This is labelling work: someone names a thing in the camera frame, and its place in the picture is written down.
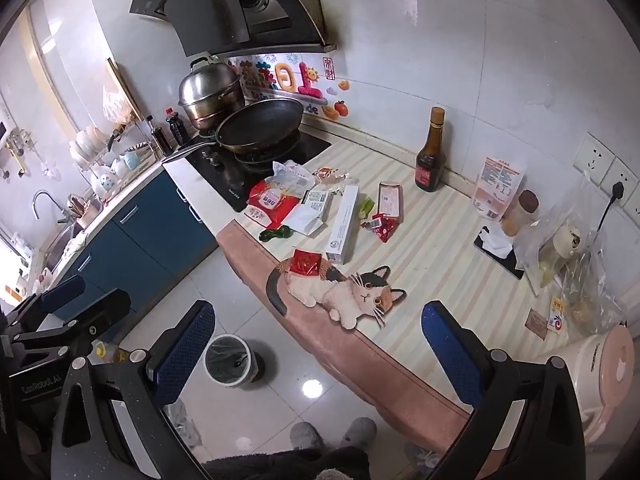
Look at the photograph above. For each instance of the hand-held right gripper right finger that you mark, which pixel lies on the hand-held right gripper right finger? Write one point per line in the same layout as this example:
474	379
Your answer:
450	355

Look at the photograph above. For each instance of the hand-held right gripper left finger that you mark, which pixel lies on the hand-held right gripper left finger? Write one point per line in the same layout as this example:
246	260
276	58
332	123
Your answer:
182	347

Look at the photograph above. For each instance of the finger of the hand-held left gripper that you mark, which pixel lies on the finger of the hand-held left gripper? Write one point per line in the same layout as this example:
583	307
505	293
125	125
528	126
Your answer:
62	291
102	310

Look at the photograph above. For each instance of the white trash bin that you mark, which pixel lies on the white trash bin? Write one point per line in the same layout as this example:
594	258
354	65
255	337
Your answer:
227	360

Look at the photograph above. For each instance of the red carton box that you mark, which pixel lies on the red carton box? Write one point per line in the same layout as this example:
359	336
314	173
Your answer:
390	200

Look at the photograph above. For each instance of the long white carton box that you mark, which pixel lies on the long white carton box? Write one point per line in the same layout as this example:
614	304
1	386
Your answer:
342	225

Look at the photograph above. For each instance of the yellow bottle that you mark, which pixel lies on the yellow bottle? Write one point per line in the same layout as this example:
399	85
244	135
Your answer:
105	352

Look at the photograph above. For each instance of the steel sink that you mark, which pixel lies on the steel sink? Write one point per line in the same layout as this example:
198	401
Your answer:
62	245

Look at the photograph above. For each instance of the white floor plastic bag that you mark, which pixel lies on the white floor plastic bag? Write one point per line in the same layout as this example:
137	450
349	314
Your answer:
184	425

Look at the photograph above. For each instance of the blue kitchen cabinet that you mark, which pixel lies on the blue kitchen cabinet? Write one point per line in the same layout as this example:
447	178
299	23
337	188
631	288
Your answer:
145	240

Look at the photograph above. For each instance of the utensil holder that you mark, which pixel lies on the utensil holder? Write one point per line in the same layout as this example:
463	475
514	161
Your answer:
82	210

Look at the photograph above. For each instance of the small brown card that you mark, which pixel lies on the small brown card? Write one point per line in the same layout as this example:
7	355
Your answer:
536	324

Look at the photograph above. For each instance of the steel faucet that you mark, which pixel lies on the steel faucet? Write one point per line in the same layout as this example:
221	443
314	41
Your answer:
42	195

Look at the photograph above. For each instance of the orange and white sachet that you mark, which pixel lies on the orange and white sachet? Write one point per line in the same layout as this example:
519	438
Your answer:
557	316

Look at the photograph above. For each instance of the grey slipper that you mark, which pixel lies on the grey slipper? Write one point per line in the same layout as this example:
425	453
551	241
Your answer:
361	430
307	435

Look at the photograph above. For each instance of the white tissue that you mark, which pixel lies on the white tissue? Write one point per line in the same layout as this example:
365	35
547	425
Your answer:
500	240

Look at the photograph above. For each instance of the cat-shaped mat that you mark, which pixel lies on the cat-shaped mat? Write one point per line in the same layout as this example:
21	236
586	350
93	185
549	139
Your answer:
340	292

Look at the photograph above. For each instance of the red crumpled wrapper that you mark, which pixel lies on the red crumpled wrapper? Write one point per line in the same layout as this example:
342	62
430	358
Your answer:
382	227

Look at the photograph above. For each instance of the metal dish rack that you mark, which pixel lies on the metal dish rack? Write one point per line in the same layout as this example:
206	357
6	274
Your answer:
125	160

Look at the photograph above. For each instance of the clear plastic bag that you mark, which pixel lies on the clear plastic bag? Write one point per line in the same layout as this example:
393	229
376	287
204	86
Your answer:
575	280

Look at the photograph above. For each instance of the dark green wrapper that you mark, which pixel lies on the dark green wrapper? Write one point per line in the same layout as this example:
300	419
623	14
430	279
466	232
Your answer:
275	234

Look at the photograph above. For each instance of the light blue bowl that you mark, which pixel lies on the light blue bowl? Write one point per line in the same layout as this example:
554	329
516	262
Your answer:
133	161

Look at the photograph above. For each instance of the stack of white bowls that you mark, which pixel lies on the stack of white bowls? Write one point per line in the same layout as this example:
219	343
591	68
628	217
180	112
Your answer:
87	145

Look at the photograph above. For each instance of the red square packet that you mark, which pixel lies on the red square packet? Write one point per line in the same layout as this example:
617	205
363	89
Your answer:
306	262

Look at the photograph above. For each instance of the pink and white kettle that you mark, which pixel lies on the pink and white kettle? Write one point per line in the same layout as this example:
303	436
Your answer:
600	385

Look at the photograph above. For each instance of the person's dark clothing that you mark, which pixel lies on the person's dark clothing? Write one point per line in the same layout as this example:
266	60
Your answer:
285	465

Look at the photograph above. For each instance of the jar with brown lid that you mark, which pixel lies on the jar with brown lid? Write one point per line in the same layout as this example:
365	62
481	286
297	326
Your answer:
525	207

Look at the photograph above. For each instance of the red and white bag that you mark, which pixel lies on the red and white bag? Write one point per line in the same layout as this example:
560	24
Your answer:
270	205

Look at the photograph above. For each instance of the light green wrapper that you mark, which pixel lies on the light green wrapper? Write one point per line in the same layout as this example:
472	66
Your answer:
366	207

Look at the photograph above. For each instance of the black cooktop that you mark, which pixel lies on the black cooktop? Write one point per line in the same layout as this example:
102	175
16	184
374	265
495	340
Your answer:
225	182

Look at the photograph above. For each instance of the small soy sauce bottle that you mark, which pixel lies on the small soy sauce bottle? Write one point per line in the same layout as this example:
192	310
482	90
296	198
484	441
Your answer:
160	140
177	130

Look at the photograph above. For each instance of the white labelled package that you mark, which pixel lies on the white labelled package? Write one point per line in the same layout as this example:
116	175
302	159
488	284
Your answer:
310	215

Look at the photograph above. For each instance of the dark sauce bottle red label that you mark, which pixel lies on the dark sauce bottle red label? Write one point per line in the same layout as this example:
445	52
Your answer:
430	165

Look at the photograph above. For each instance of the crumpled white plastic bag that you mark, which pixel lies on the crumpled white plastic bag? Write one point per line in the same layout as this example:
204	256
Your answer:
292	175

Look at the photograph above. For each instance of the wooden cutting board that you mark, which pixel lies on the wooden cutting board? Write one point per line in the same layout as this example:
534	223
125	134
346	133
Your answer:
122	90

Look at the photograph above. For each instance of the orange snack wrapper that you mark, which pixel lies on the orange snack wrapper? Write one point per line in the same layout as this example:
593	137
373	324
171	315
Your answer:
330	174

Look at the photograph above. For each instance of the black power plug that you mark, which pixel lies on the black power plug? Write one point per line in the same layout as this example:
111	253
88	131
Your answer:
618	191

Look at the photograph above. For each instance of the black frying pan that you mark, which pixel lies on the black frying pan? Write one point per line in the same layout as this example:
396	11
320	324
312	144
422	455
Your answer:
260	125

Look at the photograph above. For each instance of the steel steamer pot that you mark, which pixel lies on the steel steamer pot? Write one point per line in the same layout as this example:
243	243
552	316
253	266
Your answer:
210	90

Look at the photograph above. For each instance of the black range hood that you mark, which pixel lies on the black range hood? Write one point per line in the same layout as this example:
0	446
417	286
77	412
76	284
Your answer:
210	0

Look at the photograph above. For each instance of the white wall socket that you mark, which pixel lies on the white wall socket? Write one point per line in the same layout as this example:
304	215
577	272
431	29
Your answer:
627	175
592	152

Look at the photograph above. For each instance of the colourful wall sticker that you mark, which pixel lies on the colourful wall sticker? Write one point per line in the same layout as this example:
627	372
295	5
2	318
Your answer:
290	77

